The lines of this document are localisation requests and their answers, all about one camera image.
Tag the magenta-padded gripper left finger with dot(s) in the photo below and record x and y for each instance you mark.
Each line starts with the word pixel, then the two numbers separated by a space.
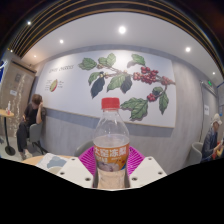
pixel 76 171

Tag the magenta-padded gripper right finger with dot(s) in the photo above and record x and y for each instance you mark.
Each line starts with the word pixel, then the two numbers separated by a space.
pixel 146 170

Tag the clear red-capped drink bottle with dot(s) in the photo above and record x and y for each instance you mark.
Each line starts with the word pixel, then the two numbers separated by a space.
pixel 111 133

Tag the grey upholstered chair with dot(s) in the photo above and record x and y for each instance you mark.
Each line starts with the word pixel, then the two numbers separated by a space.
pixel 195 153
pixel 35 131
pixel 83 148

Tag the white printed paper sheet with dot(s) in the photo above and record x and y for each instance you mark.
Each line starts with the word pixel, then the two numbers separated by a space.
pixel 50 163

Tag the person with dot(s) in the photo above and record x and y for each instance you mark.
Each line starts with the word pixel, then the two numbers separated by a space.
pixel 31 116
pixel 210 140

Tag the small clear bottle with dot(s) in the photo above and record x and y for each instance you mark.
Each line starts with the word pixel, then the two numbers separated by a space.
pixel 8 108

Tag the green exit sign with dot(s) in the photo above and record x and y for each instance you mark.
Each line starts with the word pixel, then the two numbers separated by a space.
pixel 210 82

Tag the recessed ceiling lights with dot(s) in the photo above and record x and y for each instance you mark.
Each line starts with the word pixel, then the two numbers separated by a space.
pixel 122 29

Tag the coffee plant wall mural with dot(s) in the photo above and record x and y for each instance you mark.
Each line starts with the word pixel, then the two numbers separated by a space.
pixel 73 93

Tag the white wall notice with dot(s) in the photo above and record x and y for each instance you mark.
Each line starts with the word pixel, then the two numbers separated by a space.
pixel 206 110

